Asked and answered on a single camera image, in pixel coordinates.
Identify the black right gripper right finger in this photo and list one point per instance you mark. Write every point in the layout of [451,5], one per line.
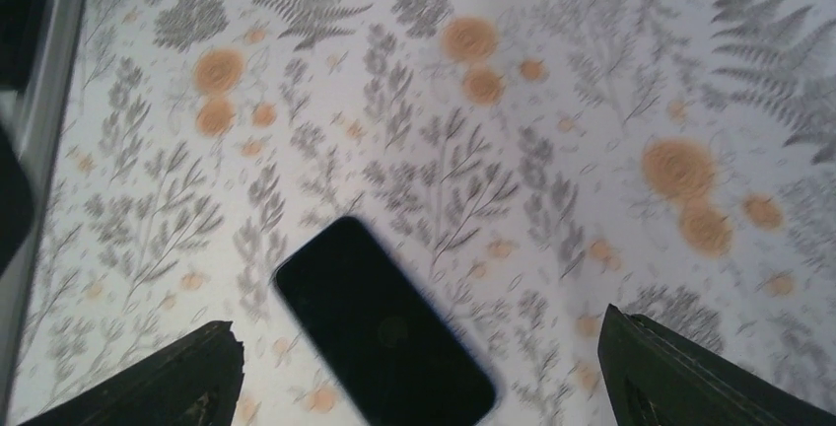
[655,376]

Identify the aluminium mounting rail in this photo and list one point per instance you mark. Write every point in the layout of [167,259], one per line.
[33,118]

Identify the floral patterned table mat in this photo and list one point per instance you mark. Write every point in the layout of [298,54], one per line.
[529,162]

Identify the black smartphone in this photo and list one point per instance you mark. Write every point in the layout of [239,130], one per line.
[387,347]

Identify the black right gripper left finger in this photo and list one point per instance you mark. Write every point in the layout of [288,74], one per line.
[196,380]

